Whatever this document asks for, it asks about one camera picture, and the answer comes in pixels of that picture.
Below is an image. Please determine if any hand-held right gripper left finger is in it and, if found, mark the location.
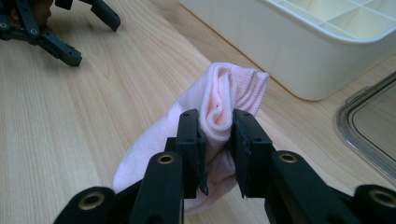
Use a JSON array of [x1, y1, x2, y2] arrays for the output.
[[164, 108, 209, 200]]

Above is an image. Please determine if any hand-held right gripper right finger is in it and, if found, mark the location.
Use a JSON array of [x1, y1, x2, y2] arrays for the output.
[[232, 108, 277, 199]]

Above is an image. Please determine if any pink sock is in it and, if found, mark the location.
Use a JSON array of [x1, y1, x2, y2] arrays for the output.
[[112, 62, 270, 217]]

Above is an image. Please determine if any white divided storage box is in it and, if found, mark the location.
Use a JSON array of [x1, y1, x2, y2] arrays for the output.
[[178, 0, 396, 102]]

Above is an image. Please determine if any transparent flat box lid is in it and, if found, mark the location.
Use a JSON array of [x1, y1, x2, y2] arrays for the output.
[[335, 70, 396, 183]]

